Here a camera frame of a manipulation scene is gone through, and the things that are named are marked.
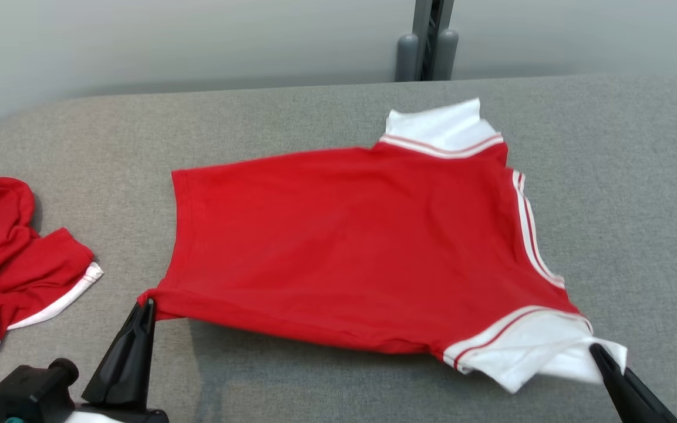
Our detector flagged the grey vertical partition post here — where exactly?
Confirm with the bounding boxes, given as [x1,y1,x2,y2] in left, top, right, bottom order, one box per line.
[412,0,455,81]

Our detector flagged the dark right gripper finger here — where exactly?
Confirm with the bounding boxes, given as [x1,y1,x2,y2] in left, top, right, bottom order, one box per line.
[589,343,665,423]
[624,367,677,423]

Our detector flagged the red shirt with white sleeves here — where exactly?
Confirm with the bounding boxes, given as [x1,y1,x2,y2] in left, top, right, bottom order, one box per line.
[137,98,629,394]

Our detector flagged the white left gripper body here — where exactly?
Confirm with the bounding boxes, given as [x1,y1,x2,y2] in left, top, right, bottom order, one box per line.
[68,402,170,423]

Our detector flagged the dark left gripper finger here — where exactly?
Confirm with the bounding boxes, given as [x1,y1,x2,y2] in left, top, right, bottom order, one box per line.
[82,300,147,407]
[118,298,156,411]

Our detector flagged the grey cylinder post foot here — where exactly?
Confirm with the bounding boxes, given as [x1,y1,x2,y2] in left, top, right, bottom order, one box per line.
[396,33,420,82]
[436,29,459,81]

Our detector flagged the red shorts with white stripe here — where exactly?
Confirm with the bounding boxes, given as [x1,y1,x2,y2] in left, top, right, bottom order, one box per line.
[0,177,105,366]

